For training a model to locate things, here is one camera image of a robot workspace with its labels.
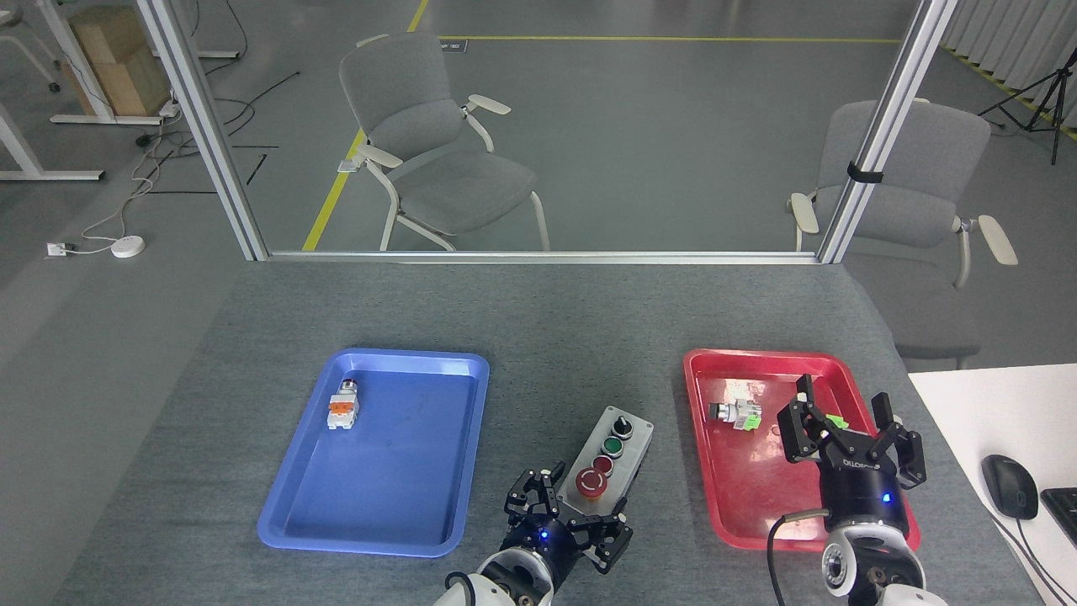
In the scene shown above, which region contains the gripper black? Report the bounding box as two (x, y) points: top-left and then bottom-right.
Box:
(503, 462), (634, 592)
(776, 374), (927, 533)

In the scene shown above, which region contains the grey control box with buttons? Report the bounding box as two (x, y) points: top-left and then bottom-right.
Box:
(551, 406), (655, 524)

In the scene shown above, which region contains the cardboard box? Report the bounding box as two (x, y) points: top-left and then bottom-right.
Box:
(61, 6), (173, 118)

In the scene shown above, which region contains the red plastic tray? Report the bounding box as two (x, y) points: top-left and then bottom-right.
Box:
(682, 348), (921, 552)

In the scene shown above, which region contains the white side table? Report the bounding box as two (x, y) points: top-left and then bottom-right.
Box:
(907, 364), (1077, 606)

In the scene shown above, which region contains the black computer mouse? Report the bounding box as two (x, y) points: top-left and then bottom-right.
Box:
(981, 454), (1039, 520)

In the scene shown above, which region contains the blue plastic tray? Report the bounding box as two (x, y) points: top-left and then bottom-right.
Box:
(257, 348), (491, 559)

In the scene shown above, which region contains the black keyboard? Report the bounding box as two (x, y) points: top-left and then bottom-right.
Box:
(1040, 487), (1077, 548)

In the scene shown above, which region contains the grey chair with white armrests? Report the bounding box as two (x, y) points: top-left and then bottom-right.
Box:
(788, 98), (1019, 371)
(338, 32), (552, 253)

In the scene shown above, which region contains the silver aluminium crossbar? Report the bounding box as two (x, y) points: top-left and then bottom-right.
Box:
(265, 250), (822, 265)

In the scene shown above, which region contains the black tripod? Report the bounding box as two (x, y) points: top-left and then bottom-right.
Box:
(978, 50), (1077, 166)

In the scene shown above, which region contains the green white push button switch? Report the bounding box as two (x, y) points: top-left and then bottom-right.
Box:
(708, 398), (763, 432)

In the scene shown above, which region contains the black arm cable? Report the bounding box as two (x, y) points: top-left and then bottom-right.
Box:
(765, 508), (830, 606)

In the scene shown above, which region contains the black mouse cable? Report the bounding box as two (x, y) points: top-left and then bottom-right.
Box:
(989, 505), (1077, 606)

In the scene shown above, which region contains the orange white push button switch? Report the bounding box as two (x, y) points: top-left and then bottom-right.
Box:
(326, 380), (361, 432)

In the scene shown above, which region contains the silver aluminium post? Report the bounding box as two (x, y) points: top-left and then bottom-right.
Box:
(135, 0), (270, 263)
(816, 0), (960, 265)

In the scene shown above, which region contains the black floor cable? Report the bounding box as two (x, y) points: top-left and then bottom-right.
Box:
(135, 72), (302, 196)

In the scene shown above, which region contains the white floor cable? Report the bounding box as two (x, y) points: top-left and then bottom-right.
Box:
(69, 114), (182, 252)

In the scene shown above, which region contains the white desk frame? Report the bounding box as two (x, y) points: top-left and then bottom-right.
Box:
(34, 0), (166, 126)
(0, 101), (107, 183)

